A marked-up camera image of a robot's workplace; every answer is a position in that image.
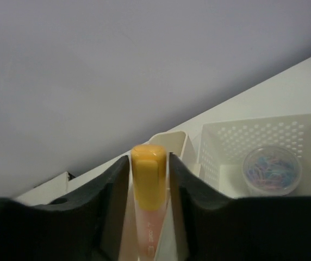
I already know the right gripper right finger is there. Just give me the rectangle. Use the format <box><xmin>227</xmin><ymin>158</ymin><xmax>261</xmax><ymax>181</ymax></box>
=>
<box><xmin>169</xmin><ymin>154</ymin><xmax>311</xmax><ymax>260</ymax></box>

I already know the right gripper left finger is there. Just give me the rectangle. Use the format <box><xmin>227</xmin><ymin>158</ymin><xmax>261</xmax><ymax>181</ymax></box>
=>
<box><xmin>0</xmin><ymin>156</ymin><xmax>129</xmax><ymax>260</ymax></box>

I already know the paperclip jar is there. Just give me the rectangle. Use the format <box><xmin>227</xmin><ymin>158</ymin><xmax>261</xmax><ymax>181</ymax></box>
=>
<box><xmin>242</xmin><ymin>145</ymin><xmax>302</xmax><ymax>196</ymax></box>

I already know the yellow highlighter cap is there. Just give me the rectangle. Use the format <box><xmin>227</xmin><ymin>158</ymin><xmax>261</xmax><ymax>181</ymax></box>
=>
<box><xmin>131</xmin><ymin>144</ymin><xmax>167</xmax><ymax>211</ymax></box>

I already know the white perforated organizer box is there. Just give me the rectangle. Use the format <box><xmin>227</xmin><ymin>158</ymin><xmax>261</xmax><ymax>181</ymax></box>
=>
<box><xmin>16</xmin><ymin>113</ymin><xmax>311</xmax><ymax>261</ymax></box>

